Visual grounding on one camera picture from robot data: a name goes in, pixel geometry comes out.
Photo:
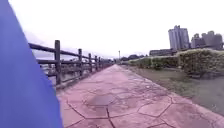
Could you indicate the grass strip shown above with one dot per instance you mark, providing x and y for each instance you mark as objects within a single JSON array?
[{"x": 200, "y": 90}]

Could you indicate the distant trees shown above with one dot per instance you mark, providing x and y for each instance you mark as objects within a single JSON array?
[{"x": 133, "y": 57}]

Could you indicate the group of tall buildings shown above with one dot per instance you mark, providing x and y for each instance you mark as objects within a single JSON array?
[{"x": 208, "y": 40}]

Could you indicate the row of trimmed hedges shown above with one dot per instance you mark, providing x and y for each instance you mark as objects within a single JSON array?
[{"x": 196, "y": 61}]

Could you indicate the dark wooden fence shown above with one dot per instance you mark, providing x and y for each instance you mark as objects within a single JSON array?
[{"x": 57, "y": 60}]

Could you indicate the red stone paved path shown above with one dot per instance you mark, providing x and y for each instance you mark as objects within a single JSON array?
[{"x": 126, "y": 96}]

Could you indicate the low dark building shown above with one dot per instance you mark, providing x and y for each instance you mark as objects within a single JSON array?
[{"x": 160, "y": 52}]

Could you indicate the blue cloth flag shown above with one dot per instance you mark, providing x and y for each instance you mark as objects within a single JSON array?
[{"x": 23, "y": 93}]

